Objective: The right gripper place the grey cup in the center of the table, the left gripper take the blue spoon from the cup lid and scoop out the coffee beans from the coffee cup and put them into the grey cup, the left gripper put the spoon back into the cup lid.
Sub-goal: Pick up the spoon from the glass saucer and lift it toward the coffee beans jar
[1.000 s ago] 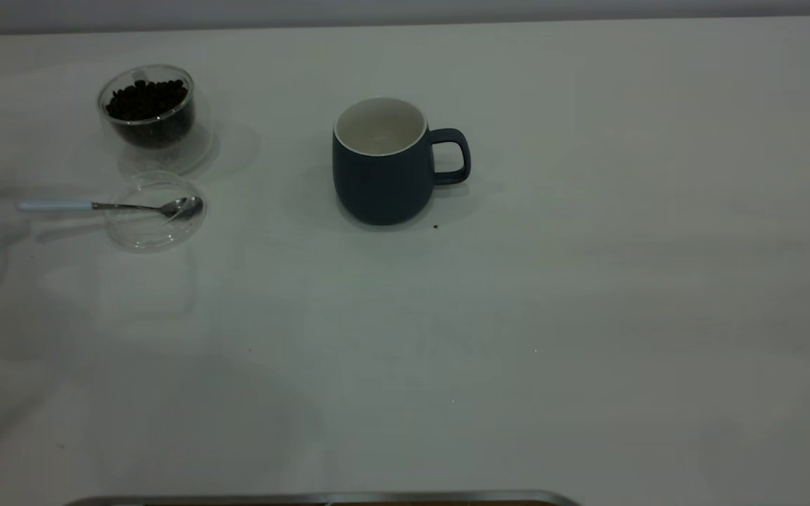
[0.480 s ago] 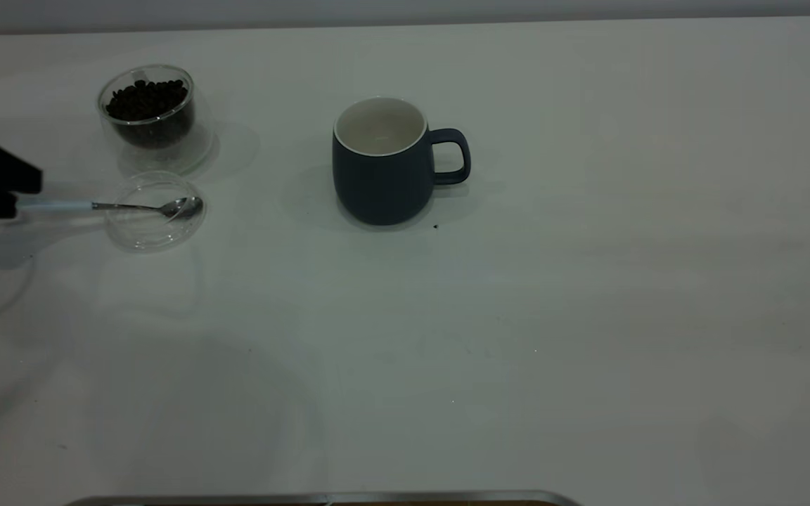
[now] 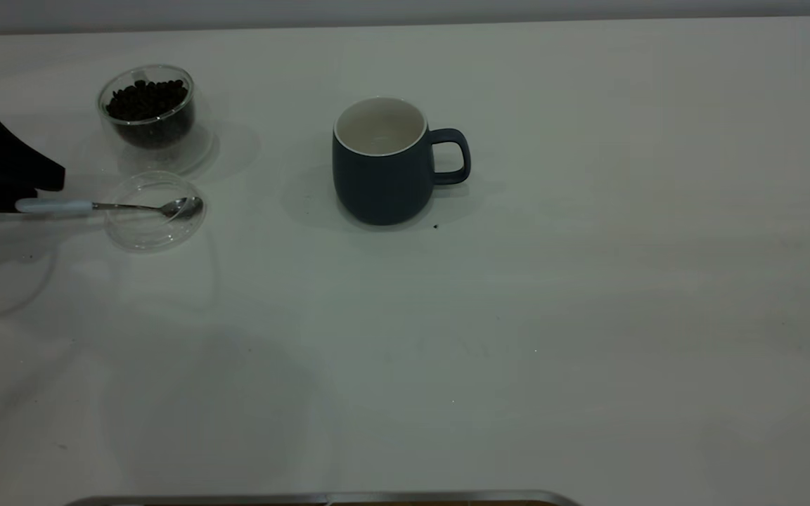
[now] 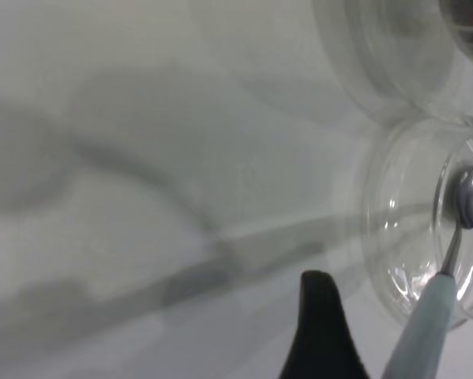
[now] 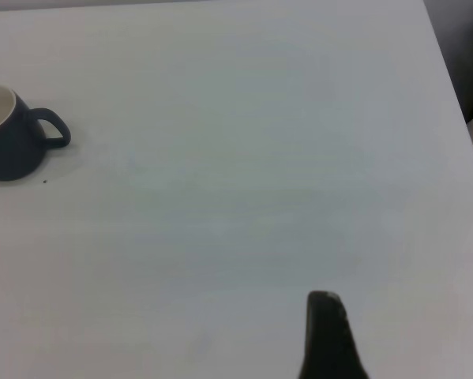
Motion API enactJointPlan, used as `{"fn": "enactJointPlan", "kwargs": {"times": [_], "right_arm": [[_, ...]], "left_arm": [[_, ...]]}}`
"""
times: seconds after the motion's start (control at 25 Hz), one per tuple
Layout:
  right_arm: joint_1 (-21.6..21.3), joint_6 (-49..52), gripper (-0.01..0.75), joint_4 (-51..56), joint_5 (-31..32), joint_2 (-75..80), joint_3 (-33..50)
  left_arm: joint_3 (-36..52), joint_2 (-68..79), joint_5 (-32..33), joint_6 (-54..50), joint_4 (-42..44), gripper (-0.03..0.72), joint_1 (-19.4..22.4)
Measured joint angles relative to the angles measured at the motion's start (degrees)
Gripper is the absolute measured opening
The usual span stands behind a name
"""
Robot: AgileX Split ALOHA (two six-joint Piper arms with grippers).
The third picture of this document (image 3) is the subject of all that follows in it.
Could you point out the dark grey-blue ceramic mug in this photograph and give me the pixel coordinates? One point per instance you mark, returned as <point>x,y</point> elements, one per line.
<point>380,186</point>

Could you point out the glass bowl of coffee beans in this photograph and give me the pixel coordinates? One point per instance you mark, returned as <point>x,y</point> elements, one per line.
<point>166,158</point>

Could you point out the dark coffee beans pile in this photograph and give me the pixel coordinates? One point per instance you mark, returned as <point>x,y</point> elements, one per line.
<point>148,105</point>

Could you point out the clear glass lid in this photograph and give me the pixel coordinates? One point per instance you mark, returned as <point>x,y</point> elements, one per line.
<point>155,235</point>

